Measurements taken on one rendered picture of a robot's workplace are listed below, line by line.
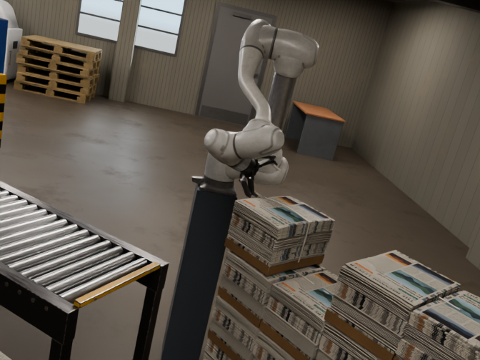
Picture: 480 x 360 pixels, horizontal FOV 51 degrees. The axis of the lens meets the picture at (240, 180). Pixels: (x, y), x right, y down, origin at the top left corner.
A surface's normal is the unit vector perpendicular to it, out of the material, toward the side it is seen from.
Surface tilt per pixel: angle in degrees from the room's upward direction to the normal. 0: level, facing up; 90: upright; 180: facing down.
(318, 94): 90
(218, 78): 90
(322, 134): 90
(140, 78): 90
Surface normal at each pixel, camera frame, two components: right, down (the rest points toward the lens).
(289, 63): -0.14, 0.62
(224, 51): 0.07, 0.30
